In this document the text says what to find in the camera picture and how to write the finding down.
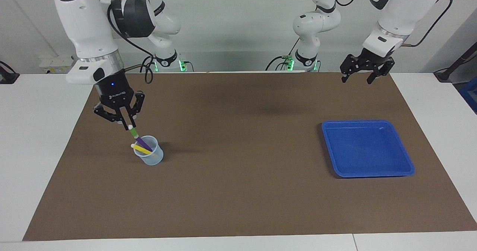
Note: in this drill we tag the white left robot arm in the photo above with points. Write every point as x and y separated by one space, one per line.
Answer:
398 9

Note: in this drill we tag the blue crate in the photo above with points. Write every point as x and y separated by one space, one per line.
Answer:
469 94

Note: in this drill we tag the purple pen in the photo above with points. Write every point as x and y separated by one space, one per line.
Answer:
145 144

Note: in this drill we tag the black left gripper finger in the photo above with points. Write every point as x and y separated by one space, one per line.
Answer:
347 69
380 71

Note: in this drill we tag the black pole stand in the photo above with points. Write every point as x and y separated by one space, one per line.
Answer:
454 65

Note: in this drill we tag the green pen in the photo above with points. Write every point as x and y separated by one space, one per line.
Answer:
133 132

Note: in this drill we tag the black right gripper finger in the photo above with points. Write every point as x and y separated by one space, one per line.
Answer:
110 114
137 104

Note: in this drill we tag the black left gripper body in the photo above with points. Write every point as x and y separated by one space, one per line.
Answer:
370 60

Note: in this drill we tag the clear plastic cup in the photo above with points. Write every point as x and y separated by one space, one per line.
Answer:
152 158

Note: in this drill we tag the white power strip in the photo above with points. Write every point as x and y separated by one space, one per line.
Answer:
56 63

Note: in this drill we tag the brown table mat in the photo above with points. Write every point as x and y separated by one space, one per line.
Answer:
238 191

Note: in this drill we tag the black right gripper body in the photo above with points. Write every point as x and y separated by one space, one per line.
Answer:
113 91

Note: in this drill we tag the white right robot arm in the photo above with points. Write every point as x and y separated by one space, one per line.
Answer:
87 27

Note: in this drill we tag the blue plastic tray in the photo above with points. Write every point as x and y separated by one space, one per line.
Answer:
367 148

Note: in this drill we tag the yellow pen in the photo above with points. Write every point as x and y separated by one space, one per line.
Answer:
141 149

